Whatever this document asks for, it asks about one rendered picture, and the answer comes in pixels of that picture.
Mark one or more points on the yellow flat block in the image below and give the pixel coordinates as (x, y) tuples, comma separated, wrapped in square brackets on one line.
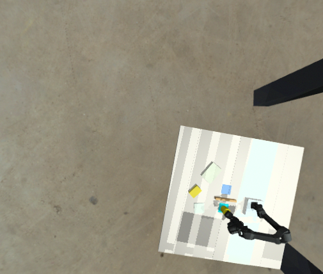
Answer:
[(195, 191)]

